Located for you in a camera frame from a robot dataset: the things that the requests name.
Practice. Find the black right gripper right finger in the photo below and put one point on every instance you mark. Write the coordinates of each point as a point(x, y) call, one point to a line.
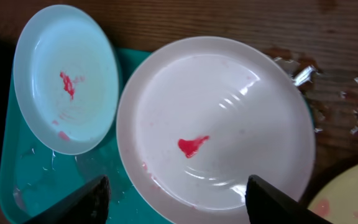
point(267, 204)

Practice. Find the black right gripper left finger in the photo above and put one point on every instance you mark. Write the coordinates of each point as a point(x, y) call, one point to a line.
point(88, 204)

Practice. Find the yellow-green plate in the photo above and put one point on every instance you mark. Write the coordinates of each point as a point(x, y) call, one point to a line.
point(337, 201)

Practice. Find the light blue plate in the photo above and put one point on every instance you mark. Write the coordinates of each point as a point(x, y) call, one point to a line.
point(66, 79)

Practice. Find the teal plastic tray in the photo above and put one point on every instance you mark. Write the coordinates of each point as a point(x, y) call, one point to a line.
point(34, 177)

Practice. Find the white plate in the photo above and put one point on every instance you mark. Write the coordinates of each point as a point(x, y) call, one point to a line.
point(202, 114)

